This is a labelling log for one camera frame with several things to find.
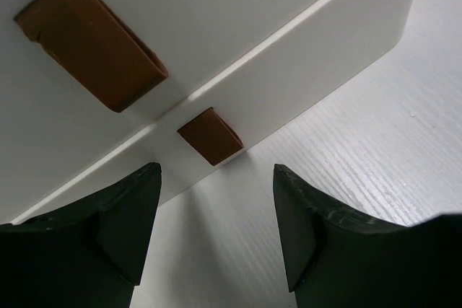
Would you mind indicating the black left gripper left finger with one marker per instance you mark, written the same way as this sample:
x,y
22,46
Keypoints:
x,y
89,253

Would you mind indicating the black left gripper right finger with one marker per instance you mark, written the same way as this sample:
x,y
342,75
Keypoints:
x,y
337,256

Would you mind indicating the white drawer cabinet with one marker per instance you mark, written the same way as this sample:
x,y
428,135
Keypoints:
x,y
257,63

